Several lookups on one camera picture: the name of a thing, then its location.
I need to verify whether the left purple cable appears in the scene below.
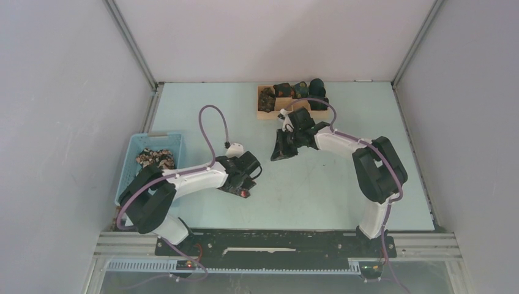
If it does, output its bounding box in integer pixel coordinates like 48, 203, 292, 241
116, 104, 231, 281

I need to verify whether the white cable duct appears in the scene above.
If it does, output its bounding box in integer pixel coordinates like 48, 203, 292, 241
106, 258, 360, 275

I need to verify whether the beige floral tie in basket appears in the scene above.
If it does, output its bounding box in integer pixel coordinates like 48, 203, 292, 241
135, 148, 176, 170

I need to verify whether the dark floral rolled tie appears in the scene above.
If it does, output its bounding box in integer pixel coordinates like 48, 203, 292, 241
258, 88, 276, 113

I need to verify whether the dark green rolled tie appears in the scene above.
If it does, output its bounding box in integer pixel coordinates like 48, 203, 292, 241
308, 78, 326, 97
308, 95, 329, 111

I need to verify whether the purple cable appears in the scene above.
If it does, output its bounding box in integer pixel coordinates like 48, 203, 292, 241
116, 104, 231, 281
282, 97, 410, 293

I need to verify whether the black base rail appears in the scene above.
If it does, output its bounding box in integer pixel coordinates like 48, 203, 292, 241
178, 229, 397, 271

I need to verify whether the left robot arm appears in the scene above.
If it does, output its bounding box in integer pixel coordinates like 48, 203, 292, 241
116, 143, 263, 255

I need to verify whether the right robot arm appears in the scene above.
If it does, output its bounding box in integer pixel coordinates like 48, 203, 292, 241
271, 107, 408, 256

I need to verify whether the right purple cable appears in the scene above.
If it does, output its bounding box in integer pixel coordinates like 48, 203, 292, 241
282, 97, 410, 293

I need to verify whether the light blue plastic basket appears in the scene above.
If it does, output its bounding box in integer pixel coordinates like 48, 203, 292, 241
114, 132, 185, 206

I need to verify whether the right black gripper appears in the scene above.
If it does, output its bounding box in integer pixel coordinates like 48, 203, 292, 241
271, 127, 304, 161

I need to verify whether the dark floral rose tie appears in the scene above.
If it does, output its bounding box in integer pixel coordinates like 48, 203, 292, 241
218, 178, 256, 198

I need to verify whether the black orange rolled tie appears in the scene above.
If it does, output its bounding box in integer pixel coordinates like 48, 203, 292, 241
273, 83, 294, 97

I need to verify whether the wooden compartment box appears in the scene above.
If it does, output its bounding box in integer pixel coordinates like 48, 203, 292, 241
256, 85, 330, 120

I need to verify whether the aluminium frame rail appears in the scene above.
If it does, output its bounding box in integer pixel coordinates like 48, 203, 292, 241
93, 232, 463, 262

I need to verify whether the blue patterned rolled tie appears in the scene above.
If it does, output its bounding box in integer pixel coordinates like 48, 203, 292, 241
291, 81, 309, 99

